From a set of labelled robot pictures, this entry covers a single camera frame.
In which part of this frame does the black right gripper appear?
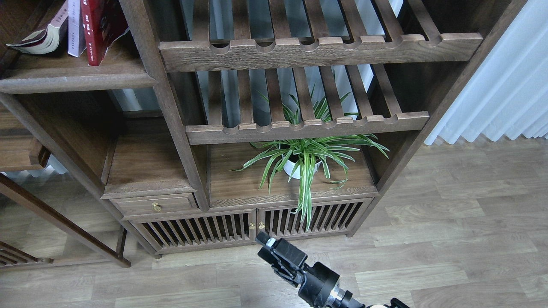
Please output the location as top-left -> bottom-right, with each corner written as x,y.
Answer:
256,232 -> 341,307

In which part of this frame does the white paperback book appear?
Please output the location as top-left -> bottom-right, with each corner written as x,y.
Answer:
67,0 -> 86,58

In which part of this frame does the red paperback book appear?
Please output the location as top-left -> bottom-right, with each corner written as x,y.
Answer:
80,0 -> 129,66

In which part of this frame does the dark maroon book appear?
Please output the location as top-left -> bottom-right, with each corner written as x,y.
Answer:
6,0 -> 69,55

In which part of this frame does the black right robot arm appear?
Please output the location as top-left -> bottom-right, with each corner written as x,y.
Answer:
255,231 -> 366,308

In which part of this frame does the white plant pot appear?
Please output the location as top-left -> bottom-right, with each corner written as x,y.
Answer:
282,149 -> 323,182

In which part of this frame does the green spider plant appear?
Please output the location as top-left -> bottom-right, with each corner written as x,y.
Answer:
232,83 -> 389,232

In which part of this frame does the brass drawer knob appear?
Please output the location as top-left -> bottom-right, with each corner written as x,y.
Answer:
152,202 -> 162,212

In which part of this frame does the dark wooden bookshelf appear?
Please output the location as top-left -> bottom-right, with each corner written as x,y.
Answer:
1,0 -> 526,255

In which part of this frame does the white pleated curtain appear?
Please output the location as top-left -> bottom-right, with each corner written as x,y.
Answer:
424,0 -> 548,145

